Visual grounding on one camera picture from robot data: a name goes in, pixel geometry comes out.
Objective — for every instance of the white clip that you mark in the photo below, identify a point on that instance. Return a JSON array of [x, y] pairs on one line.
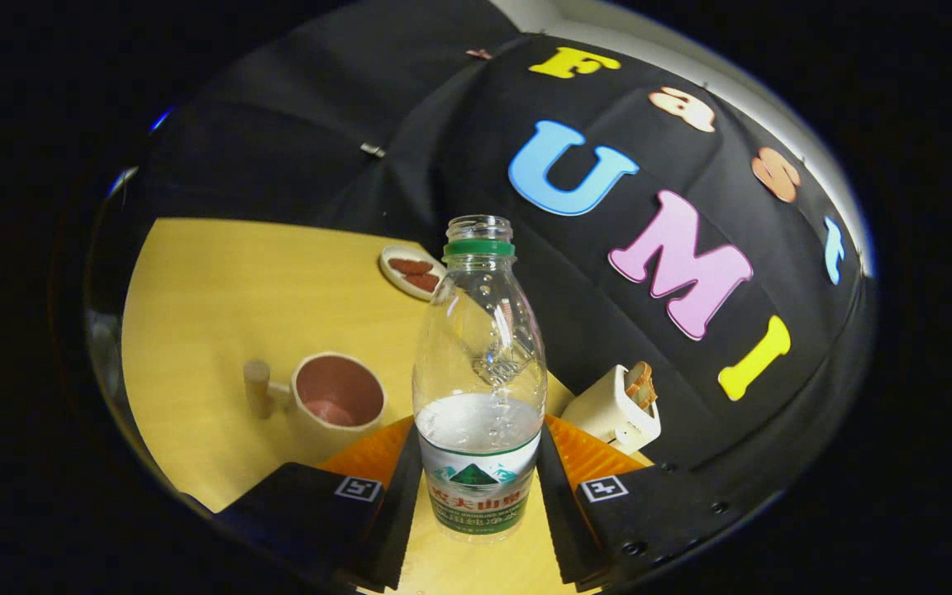
[[373, 149]]

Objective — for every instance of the white toaster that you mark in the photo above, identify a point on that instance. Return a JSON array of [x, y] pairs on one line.
[[600, 409]]

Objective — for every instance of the pink clip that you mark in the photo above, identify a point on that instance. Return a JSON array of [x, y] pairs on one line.
[[478, 54]]

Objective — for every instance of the wooden table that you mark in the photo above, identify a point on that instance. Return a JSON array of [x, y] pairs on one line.
[[220, 289]]

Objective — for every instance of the clear plastic bottle green label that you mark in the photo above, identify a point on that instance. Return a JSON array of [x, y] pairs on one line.
[[480, 446]]

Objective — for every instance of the toast slice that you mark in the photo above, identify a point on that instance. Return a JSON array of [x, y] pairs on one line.
[[637, 378], [646, 397]]

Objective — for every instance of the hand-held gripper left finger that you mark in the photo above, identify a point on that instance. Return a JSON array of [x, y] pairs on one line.
[[397, 521]]

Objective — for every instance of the red sausage piece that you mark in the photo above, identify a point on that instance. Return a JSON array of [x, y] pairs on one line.
[[410, 266], [424, 283]]

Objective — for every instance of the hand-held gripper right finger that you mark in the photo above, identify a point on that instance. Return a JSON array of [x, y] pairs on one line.
[[563, 529]]

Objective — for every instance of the small round beige plate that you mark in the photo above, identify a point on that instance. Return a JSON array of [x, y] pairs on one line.
[[393, 277]]

